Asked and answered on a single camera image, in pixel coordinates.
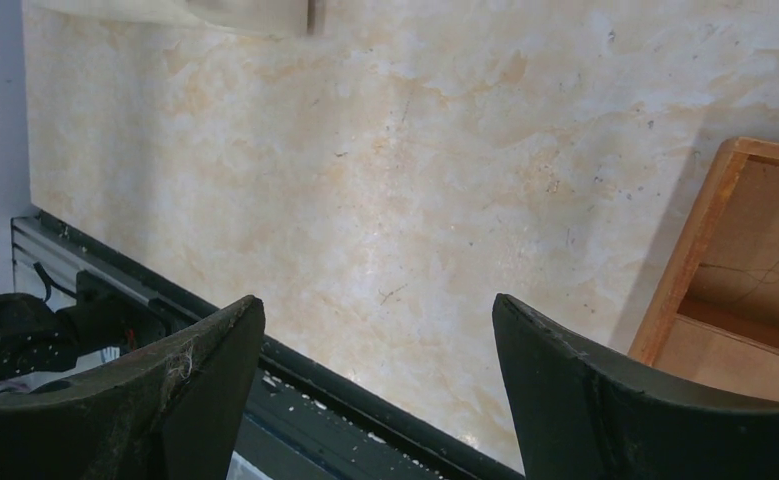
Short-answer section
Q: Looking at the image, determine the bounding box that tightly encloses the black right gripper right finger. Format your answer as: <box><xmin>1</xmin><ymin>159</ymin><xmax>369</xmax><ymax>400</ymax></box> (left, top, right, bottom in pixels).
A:
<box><xmin>492</xmin><ymin>294</ymin><xmax>779</xmax><ymax>479</ymax></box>

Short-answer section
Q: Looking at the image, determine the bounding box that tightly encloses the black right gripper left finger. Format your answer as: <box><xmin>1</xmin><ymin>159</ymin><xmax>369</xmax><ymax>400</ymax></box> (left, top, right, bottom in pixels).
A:
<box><xmin>0</xmin><ymin>295</ymin><xmax>265</xmax><ymax>479</ymax></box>

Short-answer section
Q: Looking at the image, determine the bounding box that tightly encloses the cream cloth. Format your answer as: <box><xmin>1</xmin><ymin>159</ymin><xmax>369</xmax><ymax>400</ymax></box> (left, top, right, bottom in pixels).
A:
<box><xmin>35</xmin><ymin>0</ymin><xmax>310</xmax><ymax>38</ymax></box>

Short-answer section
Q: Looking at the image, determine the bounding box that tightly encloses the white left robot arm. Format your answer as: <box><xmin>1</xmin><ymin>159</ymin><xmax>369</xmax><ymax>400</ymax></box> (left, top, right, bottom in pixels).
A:
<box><xmin>0</xmin><ymin>271</ymin><xmax>174</xmax><ymax>381</ymax></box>

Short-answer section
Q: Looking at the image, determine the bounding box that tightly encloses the wooden compartment tray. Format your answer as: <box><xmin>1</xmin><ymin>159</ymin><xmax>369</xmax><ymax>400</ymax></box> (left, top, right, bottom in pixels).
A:
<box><xmin>629</xmin><ymin>137</ymin><xmax>779</xmax><ymax>401</ymax></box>

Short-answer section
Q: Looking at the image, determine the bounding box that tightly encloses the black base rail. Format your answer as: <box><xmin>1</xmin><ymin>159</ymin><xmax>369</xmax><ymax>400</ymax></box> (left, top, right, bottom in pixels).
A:
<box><xmin>10</xmin><ymin>213</ymin><xmax>517</xmax><ymax>479</ymax></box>

